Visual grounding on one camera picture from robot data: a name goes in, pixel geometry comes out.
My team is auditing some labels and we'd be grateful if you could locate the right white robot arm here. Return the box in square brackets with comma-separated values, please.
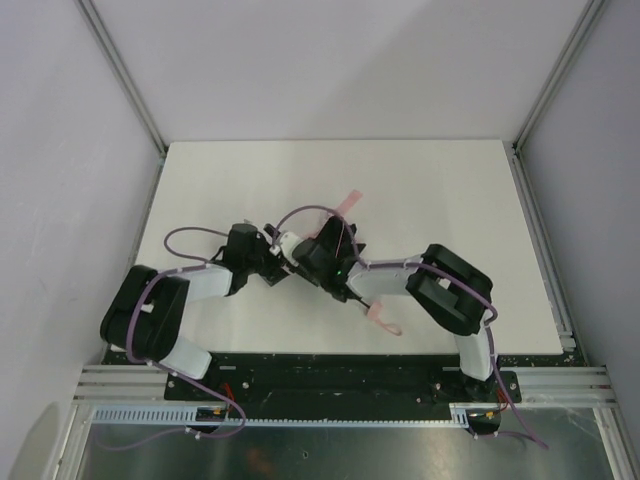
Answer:
[277, 216, 495, 391]

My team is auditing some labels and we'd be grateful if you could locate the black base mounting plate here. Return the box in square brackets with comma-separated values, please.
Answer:
[102, 349, 576, 421]

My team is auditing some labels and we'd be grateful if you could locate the aluminium frame post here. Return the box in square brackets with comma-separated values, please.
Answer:
[511, 0, 610, 152]
[75, 0, 168, 158]

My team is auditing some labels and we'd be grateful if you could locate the aluminium frame rail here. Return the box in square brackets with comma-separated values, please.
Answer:
[505, 142, 618, 410]

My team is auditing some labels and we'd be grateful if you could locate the grey slotted cable duct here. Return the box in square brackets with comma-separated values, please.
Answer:
[90, 403, 501, 429]

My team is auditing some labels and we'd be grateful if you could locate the pink folding umbrella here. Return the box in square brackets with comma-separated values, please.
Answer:
[306, 189, 403, 337]

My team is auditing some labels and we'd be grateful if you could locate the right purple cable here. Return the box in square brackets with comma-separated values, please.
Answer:
[274, 204, 549, 449]

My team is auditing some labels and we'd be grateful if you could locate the right aluminium frame post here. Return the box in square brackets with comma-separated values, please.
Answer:
[511, 0, 610, 152]

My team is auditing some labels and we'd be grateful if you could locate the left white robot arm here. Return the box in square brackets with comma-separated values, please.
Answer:
[100, 223, 288, 380]

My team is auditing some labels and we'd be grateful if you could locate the left aluminium frame post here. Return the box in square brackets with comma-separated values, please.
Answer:
[75, 0, 168, 158]

